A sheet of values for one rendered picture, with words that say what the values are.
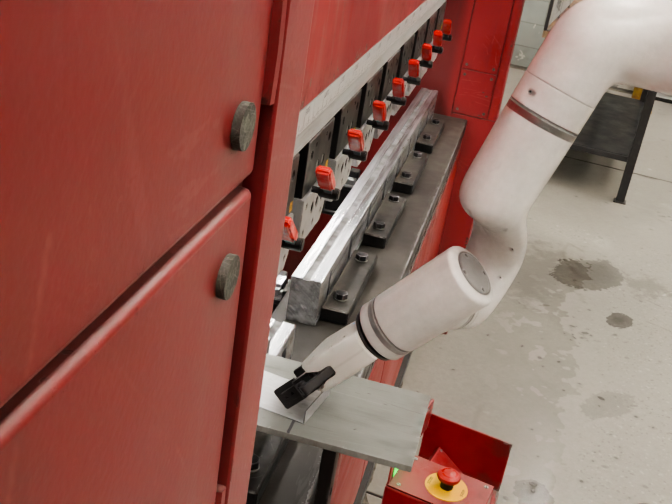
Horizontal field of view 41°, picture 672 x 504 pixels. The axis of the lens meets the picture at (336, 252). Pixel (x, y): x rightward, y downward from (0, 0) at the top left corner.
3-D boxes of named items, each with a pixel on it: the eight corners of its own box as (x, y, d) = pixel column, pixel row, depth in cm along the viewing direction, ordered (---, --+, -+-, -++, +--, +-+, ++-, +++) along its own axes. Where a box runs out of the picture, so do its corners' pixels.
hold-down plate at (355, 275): (346, 326, 175) (348, 313, 174) (319, 319, 176) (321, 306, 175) (375, 266, 202) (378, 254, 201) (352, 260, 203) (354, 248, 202)
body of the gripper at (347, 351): (380, 292, 122) (322, 330, 128) (351, 322, 114) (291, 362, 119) (413, 337, 123) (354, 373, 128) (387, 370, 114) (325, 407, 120)
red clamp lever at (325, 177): (335, 166, 124) (341, 191, 133) (307, 159, 125) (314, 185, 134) (332, 178, 123) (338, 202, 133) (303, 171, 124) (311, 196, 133)
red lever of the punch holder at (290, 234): (296, 215, 106) (305, 241, 115) (262, 207, 107) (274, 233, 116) (291, 229, 106) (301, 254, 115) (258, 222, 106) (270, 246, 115)
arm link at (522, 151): (556, 113, 117) (438, 303, 127) (497, 90, 105) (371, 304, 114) (611, 148, 112) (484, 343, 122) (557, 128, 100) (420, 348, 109)
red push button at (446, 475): (453, 501, 149) (457, 483, 147) (430, 492, 150) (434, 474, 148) (460, 488, 152) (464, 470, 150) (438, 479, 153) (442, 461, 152)
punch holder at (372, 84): (355, 170, 168) (369, 83, 161) (311, 160, 169) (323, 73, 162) (371, 148, 181) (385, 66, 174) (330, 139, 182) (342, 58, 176)
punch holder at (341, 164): (329, 205, 150) (344, 109, 143) (280, 194, 151) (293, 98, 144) (349, 178, 163) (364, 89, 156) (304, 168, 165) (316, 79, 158)
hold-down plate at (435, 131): (431, 154, 283) (433, 145, 282) (414, 150, 284) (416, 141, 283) (443, 129, 310) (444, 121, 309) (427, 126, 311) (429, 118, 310)
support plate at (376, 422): (410, 472, 119) (412, 466, 118) (221, 421, 123) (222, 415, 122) (429, 401, 135) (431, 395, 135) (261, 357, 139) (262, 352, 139)
